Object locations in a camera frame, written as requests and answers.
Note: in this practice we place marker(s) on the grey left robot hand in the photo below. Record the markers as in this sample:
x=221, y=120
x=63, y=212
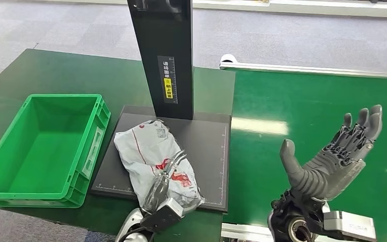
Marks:
x=160, y=187

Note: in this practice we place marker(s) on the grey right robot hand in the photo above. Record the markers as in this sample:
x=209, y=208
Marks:
x=327, y=173

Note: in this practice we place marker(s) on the white plastic mailer package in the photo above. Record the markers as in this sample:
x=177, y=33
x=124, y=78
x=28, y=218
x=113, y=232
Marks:
x=143, y=150

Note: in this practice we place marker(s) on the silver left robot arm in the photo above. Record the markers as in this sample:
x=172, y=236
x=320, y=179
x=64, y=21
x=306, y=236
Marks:
x=130, y=227

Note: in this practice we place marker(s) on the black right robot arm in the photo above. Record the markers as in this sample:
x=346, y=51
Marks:
x=287, y=217

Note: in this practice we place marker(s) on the black inbound scanner machine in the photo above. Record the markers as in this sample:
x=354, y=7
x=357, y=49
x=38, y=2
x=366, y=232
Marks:
x=207, y=150

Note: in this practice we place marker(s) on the green conveyor belt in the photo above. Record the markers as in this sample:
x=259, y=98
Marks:
x=280, y=100

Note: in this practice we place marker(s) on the white conveyor roller end cap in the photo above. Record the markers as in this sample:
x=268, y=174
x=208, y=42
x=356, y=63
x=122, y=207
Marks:
x=228, y=59

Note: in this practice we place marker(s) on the black and yellow warning label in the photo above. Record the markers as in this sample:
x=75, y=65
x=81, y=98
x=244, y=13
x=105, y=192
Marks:
x=168, y=81

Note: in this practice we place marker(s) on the green plastic crate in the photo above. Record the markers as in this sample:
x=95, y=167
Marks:
x=43, y=153

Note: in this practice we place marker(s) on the white low ledge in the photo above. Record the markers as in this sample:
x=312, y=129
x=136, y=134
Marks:
x=313, y=8

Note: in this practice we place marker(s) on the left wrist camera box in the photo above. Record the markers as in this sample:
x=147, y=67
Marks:
x=163, y=215

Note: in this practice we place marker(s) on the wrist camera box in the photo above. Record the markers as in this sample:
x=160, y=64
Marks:
x=163, y=215
x=347, y=225

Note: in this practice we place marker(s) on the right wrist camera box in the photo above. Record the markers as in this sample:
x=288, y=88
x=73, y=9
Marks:
x=347, y=225

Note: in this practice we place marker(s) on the silver conveyor side rail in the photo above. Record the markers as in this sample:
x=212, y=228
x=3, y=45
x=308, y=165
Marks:
x=313, y=70
x=243, y=232

